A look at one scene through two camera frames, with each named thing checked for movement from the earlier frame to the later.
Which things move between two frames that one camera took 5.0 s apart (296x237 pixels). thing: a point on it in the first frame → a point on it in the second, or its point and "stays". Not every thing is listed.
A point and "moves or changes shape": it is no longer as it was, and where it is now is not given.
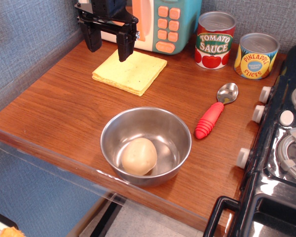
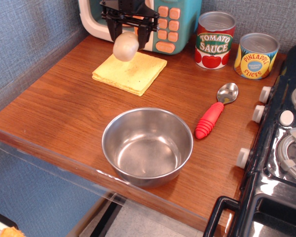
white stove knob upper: [265, 94] stays
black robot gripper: [113, 14] → [136, 13]
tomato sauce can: [214, 34] stays
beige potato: [139, 156] moves or changes shape
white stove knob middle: [258, 113] stays
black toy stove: [272, 201] stays
